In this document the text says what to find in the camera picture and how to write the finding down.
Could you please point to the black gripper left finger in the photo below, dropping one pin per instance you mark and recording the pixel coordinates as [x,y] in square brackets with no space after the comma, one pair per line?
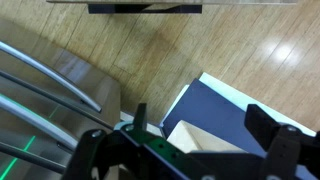
[90,150]

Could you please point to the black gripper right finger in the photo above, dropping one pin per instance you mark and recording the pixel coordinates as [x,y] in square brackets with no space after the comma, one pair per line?
[283,146]

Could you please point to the stainless steel refrigerator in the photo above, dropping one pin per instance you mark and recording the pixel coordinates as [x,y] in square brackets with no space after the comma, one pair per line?
[83,81]

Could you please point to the dark grey cabinet door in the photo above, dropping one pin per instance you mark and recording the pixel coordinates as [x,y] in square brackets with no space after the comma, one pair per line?
[213,113]

